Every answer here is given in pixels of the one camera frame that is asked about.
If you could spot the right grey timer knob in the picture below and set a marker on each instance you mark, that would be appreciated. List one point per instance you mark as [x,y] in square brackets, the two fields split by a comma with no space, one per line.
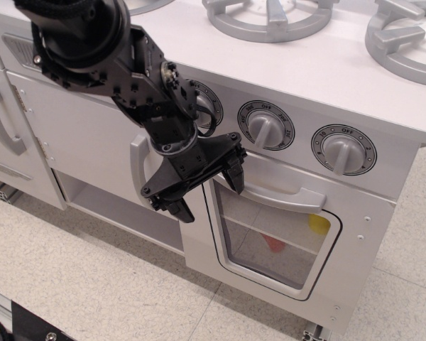
[344,150]

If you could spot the aluminium frame rail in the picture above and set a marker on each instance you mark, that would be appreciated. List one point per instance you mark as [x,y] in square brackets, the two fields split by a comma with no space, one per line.
[315,332]

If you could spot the yellow toy bottle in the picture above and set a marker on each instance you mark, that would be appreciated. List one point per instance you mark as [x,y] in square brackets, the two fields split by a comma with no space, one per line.
[318,224]

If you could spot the silver vent grille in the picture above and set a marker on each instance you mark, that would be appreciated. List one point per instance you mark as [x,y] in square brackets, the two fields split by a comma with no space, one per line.
[22,50]

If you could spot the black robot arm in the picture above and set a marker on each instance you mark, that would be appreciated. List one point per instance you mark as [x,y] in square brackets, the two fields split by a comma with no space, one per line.
[92,47]

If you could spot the white oven door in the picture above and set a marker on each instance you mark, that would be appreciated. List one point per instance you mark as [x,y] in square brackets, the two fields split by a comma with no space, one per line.
[318,277]

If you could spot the right silver stove burner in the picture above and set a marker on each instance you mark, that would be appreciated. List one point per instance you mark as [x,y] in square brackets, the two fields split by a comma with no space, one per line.
[396,38]

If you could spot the middle silver stove burner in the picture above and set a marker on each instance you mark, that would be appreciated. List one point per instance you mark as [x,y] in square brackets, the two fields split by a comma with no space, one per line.
[277,28]

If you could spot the middle grey temperature knob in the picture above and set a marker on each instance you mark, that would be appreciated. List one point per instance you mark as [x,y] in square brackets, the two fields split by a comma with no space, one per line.
[266,125]

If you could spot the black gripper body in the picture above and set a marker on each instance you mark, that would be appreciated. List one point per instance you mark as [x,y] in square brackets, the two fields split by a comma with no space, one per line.
[188,162]

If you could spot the left white cabinet door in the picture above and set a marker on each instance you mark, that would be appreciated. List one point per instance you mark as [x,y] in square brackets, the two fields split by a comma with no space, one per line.
[28,172]

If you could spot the red toy on lower shelf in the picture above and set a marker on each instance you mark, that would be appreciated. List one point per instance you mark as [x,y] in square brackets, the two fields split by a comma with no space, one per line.
[274,244]

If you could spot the white cabinet door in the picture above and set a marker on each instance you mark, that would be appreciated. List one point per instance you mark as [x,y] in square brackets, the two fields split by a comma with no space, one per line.
[28,172]
[85,138]

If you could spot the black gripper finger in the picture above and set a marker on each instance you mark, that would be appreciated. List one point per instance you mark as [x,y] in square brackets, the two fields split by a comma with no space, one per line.
[234,176]
[180,210]

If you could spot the grey timer knob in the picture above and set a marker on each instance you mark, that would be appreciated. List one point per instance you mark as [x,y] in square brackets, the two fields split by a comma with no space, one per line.
[344,150]
[208,100]

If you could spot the silver oven door handle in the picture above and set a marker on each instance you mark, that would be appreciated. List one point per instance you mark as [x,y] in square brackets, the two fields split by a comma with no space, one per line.
[278,185]

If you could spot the white toy kitchen unit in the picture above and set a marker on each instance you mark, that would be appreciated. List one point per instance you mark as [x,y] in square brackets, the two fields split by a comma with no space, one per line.
[105,268]

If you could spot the silver cabinet door handle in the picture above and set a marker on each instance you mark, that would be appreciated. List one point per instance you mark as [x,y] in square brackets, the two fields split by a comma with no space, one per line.
[144,161]

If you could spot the silver stove burner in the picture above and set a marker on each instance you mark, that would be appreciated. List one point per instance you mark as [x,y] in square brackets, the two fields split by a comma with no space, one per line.
[277,28]
[396,38]

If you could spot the left grey timer knob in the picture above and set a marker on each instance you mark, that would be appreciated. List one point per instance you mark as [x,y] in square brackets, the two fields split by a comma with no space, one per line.
[208,100]

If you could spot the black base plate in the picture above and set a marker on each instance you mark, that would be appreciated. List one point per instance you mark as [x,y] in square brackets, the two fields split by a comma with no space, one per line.
[18,323]

